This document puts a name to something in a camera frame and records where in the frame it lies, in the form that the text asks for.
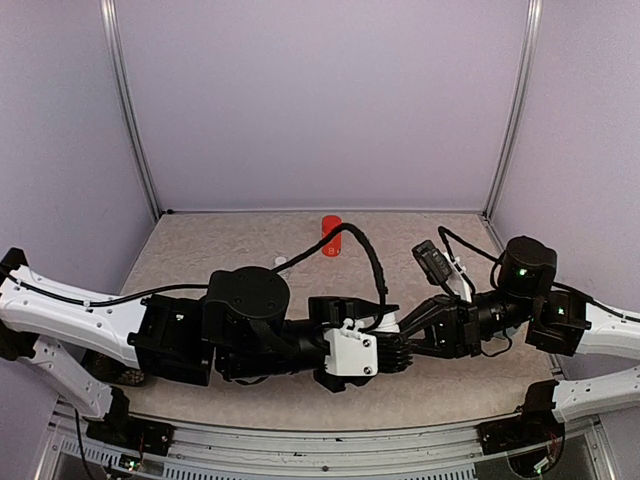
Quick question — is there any black square tray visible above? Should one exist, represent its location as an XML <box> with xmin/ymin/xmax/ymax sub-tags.
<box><xmin>82</xmin><ymin>352</ymin><xmax>146</xmax><ymax>387</ymax></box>

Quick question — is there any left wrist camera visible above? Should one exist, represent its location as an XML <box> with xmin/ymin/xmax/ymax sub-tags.
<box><xmin>323</xmin><ymin>318</ymin><xmax>378</xmax><ymax>377</ymax></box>

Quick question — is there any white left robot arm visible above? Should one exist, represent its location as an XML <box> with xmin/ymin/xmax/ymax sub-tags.
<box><xmin>1</xmin><ymin>248</ymin><xmax>412</xmax><ymax>445</ymax></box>

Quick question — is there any red cylindrical can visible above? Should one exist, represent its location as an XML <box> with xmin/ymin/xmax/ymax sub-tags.
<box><xmin>321</xmin><ymin>215</ymin><xmax>343</xmax><ymax>258</ymax></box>

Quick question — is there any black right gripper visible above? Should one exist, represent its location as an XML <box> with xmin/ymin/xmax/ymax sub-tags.
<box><xmin>387</xmin><ymin>287</ymin><xmax>536</xmax><ymax>358</ymax></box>

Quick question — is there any aluminium frame post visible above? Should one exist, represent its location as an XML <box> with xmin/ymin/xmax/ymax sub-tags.
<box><xmin>100</xmin><ymin>0</ymin><xmax>163</xmax><ymax>223</ymax></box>
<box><xmin>483</xmin><ymin>0</ymin><xmax>543</xmax><ymax>223</ymax></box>

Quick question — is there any front aluminium rail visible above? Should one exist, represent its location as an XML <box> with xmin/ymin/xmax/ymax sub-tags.
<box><xmin>45</xmin><ymin>404</ymin><xmax>615</xmax><ymax>479</ymax></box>

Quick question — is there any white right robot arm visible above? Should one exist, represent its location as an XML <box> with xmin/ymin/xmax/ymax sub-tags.
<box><xmin>400</xmin><ymin>236</ymin><xmax>639</xmax><ymax>360</ymax></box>

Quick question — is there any left aluminium frame post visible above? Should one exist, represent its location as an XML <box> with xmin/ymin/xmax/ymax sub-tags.
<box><xmin>100</xmin><ymin>0</ymin><xmax>163</xmax><ymax>223</ymax></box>

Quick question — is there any right aluminium frame post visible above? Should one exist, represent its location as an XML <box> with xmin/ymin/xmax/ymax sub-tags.
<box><xmin>483</xmin><ymin>0</ymin><xmax>543</xmax><ymax>223</ymax></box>

